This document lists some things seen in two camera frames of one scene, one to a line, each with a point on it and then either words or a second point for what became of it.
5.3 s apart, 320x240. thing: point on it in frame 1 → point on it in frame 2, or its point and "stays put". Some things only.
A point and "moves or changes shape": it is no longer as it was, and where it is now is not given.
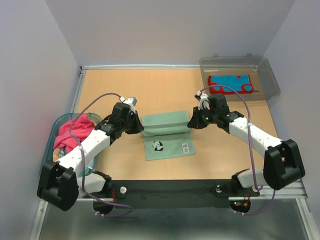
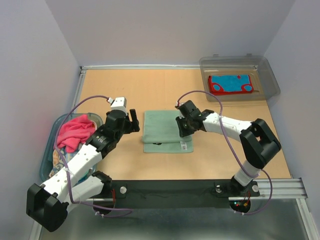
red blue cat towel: (239, 83) stays put
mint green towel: (167, 135) moves or changes shape
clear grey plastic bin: (238, 77) stays put
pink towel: (81, 128) stays put
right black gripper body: (205, 117) → (185, 127)
